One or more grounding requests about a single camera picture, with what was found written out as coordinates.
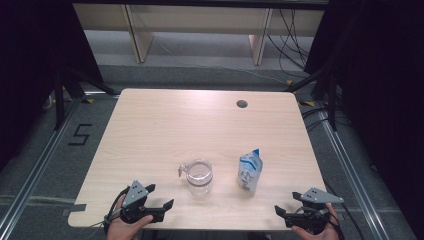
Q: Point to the black curtain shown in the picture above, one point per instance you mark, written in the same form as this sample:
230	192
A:
30	50
383	66

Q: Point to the grey tape strip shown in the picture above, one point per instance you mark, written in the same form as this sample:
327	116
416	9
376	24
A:
78	208

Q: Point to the aluminium floor rail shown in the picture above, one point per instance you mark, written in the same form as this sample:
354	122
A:
40	163
346	166

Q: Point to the clear glass jar with lid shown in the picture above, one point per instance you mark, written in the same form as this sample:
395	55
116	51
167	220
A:
199	178

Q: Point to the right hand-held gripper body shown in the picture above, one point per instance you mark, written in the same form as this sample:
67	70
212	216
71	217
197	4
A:
316	196

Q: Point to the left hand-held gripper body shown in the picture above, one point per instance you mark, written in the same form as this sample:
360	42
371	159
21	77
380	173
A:
133	195

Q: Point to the yellow black hazard tape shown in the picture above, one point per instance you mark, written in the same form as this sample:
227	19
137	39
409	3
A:
88	100
307	103

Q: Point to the blue and white pouch bag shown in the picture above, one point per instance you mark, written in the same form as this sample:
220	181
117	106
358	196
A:
250	170

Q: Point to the person's left hand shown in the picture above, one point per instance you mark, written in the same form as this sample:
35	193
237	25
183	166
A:
121	231

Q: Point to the person's right hand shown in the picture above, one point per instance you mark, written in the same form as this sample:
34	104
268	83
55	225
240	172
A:
321	236

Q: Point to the black metal stand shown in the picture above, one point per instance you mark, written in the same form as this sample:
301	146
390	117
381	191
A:
59	100
332	100

